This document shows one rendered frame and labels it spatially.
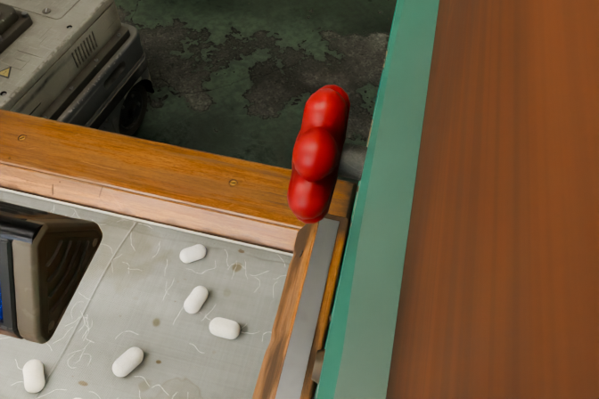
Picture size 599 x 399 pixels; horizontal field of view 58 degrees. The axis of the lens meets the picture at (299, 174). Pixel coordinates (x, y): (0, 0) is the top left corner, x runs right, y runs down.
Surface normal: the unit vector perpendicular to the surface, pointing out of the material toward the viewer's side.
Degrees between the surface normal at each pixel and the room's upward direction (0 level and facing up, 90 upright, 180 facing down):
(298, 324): 0
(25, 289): 58
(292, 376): 0
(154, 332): 0
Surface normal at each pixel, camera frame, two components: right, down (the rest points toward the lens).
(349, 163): -0.15, 0.14
